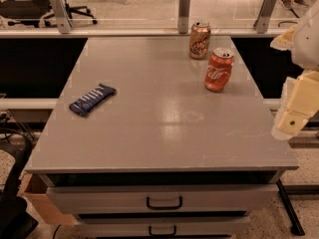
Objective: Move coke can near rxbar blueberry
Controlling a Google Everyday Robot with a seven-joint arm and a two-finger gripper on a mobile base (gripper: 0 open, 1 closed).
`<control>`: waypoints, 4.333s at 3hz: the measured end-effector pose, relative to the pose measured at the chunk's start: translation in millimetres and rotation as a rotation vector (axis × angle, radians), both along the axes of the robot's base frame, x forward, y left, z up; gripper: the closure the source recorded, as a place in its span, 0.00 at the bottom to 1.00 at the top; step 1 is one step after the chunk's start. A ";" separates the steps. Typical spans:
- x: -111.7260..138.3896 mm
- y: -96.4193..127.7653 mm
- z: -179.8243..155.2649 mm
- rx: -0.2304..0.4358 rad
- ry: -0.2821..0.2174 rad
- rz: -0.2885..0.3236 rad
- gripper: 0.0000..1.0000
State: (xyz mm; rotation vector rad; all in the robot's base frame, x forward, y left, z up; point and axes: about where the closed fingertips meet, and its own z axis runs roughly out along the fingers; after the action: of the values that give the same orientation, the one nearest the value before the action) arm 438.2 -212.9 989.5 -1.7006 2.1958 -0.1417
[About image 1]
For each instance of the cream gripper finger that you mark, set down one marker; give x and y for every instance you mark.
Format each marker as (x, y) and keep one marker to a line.
(299, 103)
(284, 42)

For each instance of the red coke can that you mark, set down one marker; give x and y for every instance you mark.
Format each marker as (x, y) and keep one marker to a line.
(219, 69)

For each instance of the black lower drawer handle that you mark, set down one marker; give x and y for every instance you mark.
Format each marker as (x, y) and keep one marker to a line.
(162, 231)

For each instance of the cardboard box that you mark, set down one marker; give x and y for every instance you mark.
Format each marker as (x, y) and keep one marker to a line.
(34, 189)

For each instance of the black drawer handle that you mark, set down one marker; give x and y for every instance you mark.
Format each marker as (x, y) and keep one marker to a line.
(162, 231)
(164, 204)

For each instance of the upper grey drawer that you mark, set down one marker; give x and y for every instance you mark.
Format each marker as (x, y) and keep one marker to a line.
(132, 199)

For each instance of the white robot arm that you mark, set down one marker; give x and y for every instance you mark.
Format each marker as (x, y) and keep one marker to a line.
(305, 51)

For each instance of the middle metal bracket post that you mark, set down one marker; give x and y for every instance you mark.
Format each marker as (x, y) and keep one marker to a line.
(183, 16)

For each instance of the lower grey drawer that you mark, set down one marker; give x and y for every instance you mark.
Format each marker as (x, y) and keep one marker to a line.
(192, 226)

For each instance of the grey drawer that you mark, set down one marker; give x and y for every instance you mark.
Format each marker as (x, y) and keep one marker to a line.
(192, 226)
(132, 199)

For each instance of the black upper drawer handle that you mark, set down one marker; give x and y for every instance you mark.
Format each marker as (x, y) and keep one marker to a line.
(164, 204)

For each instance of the left metal bracket post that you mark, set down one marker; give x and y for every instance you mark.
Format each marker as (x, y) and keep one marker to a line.
(62, 19)

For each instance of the blue rxbar blueberry bar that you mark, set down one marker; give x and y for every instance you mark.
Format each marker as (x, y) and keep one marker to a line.
(88, 102)

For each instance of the gold brown soda can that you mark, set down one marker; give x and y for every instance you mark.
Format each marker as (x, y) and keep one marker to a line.
(199, 39)

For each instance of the metal bracket post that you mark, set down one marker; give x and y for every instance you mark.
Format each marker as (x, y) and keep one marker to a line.
(262, 22)
(183, 16)
(62, 19)

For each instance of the right metal bracket post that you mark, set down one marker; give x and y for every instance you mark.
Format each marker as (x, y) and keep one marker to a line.
(262, 22)

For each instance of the black chair at left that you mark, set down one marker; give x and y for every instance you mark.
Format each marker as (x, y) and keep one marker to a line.
(15, 221)

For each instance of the black office chair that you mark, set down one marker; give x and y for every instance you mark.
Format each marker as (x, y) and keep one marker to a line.
(29, 12)

